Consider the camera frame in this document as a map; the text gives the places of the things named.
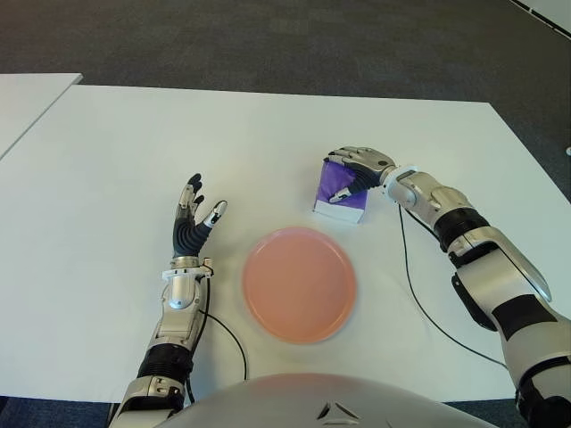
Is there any pink round plate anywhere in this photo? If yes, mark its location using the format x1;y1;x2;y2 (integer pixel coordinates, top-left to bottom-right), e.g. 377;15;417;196
242;226;359;344

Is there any white side table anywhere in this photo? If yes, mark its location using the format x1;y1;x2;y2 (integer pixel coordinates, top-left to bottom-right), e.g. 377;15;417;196
0;72;84;160

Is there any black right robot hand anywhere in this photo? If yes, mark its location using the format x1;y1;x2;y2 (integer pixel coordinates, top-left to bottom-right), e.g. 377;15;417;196
323;145;398;205

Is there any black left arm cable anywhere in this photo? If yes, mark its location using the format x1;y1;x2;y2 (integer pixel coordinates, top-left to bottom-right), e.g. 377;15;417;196
186;284;249;402

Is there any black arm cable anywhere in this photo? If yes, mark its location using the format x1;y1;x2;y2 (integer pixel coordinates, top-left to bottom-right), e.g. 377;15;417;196
186;284;249;402
398;204;509;369

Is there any purple tissue paper pack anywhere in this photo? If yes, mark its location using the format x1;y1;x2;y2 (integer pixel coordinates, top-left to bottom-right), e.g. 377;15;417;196
310;158;370;226

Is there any grey robot torso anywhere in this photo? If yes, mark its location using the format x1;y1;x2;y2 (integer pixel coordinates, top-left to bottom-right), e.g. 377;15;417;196
153;373;487;428

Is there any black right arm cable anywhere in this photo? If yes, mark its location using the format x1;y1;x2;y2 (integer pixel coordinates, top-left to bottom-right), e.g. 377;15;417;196
398;204;509;369

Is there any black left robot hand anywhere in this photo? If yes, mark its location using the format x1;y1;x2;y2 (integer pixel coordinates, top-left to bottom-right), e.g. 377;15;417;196
171;173;228;259

